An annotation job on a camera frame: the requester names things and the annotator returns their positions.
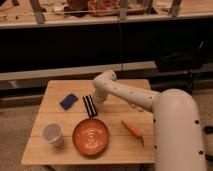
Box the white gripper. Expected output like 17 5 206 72
83 94 107 117

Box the blue eraser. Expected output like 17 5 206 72
60 93 78 110

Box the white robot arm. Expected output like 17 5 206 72
92 70 207 171

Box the orange plate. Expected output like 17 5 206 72
72 118 109 156

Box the white marker pen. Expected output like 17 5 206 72
128 103 144 112

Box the clear plastic cup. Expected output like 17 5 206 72
42 123 63 147

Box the orange object on shelf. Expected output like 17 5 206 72
87 0 118 17

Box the black office chair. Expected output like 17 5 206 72
151 33 213 89

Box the orange handled knife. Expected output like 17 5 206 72
121 120 144 143

